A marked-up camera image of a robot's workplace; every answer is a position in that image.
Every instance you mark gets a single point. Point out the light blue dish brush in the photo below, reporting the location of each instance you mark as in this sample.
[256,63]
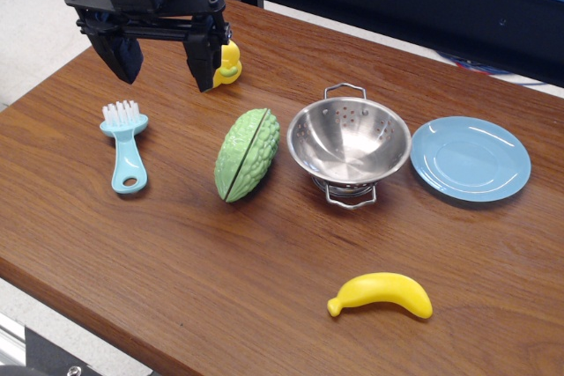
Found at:
[123,121]

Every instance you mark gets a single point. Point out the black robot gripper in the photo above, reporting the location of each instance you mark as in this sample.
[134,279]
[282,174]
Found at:
[121,51]

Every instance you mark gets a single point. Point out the yellow toy banana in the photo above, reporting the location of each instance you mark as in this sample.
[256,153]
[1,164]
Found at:
[382,287]

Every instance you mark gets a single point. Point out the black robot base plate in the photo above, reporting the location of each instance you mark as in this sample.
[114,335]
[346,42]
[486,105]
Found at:
[26,352]

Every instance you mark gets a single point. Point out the blue plate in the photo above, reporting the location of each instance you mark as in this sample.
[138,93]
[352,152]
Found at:
[470,159]

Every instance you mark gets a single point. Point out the yellow toy bell pepper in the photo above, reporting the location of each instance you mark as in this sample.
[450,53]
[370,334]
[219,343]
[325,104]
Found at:
[230,68]

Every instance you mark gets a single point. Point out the green toy bitter melon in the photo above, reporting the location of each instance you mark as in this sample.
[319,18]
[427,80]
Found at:
[246,154]

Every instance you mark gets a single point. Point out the dark blue metal frame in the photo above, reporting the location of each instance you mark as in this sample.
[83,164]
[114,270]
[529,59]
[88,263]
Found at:
[521,36]

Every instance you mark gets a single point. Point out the steel colander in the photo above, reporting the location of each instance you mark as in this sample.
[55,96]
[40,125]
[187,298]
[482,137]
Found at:
[348,143]

